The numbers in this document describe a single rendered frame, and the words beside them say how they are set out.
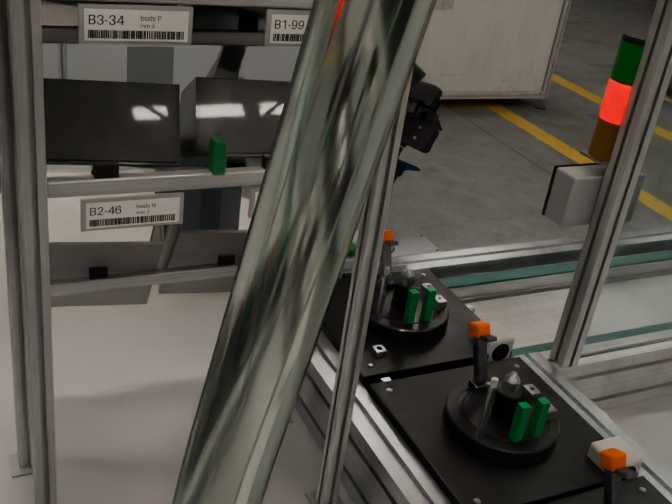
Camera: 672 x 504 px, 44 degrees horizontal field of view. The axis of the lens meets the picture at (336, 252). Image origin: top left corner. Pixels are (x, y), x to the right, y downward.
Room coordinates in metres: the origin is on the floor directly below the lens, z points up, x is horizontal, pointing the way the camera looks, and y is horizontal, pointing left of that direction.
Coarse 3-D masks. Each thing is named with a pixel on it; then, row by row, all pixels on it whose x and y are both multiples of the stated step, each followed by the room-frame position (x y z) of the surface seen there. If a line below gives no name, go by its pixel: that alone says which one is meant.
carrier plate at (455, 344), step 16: (400, 272) 1.18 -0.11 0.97; (416, 272) 1.19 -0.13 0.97; (336, 288) 1.10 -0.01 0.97; (448, 288) 1.15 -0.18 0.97; (336, 304) 1.05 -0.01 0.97; (448, 304) 1.10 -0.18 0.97; (464, 304) 1.11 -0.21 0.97; (336, 320) 1.01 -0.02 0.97; (448, 320) 1.05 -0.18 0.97; (464, 320) 1.06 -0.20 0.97; (480, 320) 1.07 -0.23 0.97; (336, 336) 0.97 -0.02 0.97; (368, 336) 0.98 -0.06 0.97; (448, 336) 1.01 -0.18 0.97; (464, 336) 1.01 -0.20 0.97; (368, 352) 0.94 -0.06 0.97; (400, 352) 0.95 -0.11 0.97; (416, 352) 0.96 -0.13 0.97; (432, 352) 0.96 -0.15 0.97; (448, 352) 0.97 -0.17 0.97; (464, 352) 0.97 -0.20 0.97; (368, 368) 0.90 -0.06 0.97; (384, 368) 0.91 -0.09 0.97; (400, 368) 0.91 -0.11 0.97; (416, 368) 0.92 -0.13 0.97; (432, 368) 0.93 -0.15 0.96; (448, 368) 0.95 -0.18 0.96; (368, 384) 0.89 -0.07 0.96
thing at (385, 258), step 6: (384, 234) 1.10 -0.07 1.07; (390, 234) 1.10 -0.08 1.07; (384, 240) 1.10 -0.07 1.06; (390, 240) 1.10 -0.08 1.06; (384, 246) 1.10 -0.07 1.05; (390, 246) 1.10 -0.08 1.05; (384, 252) 1.10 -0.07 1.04; (390, 252) 1.10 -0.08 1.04; (384, 258) 1.09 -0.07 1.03; (390, 258) 1.10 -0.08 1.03; (384, 264) 1.09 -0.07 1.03; (390, 264) 1.10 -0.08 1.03; (390, 270) 1.09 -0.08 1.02; (390, 276) 1.09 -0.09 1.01
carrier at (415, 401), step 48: (384, 384) 0.87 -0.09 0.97; (432, 384) 0.89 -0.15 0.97; (480, 384) 0.86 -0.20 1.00; (528, 384) 0.87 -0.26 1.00; (432, 432) 0.79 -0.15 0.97; (480, 432) 0.76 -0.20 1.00; (528, 432) 0.79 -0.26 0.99; (576, 432) 0.83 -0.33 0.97; (480, 480) 0.72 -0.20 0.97; (528, 480) 0.73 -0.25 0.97; (576, 480) 0.74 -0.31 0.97; (624, 480) 0.76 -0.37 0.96
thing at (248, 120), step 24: (192, 96) 0.77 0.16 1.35; (216, 96) 0.75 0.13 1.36; (240, 96) 0.76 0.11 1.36; (264, 96) 0.77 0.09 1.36; (192, 120) 0.76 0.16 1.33; (216, 120) 0.74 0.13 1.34; (240, 120) 0.75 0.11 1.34; (264, 120) 0.76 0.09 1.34; (192, 144) 0.75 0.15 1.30; (240, 144) 0.74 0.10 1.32; (264, 144) 0.75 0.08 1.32
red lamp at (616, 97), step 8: (608, 88) 1.03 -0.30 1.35; (616, 88) 1.02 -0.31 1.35; (624, 88) 1.01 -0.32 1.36; (608, 96) 1.03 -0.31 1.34; (616, 96) 1.02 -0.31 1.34; (624, 96) 1.01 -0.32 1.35; (608, 104) 1.02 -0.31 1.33; (616, 104) 1.01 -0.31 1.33; (624, 104) 1.01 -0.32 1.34; (600, 112) 1.03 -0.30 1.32; (608, 112) 1.02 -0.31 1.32; (616, 112) 1.01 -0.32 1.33; (608, 120) 1.02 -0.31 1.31; (616, 120) 1.01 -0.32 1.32
